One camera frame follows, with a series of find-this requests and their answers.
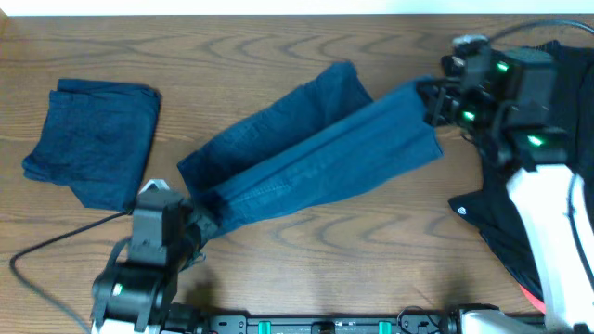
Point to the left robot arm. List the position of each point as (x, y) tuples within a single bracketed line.
[(135, 291)]

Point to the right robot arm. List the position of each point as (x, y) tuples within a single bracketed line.
[(529, 113)]

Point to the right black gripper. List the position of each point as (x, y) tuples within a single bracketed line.
[(437, 102)]

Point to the pink red garment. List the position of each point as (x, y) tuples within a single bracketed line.
[(534, 295)]

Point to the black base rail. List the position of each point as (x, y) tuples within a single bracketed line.
[(411, 320)]

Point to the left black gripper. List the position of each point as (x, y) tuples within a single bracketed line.
[(206, 223)]

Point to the folded dark blue garment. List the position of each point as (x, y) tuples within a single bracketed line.
[(96, 140)]

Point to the black garment pile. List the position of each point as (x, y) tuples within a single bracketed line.
[(490, 209)]

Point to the dark blue shorts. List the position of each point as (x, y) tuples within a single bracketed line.
[(325, 141)]

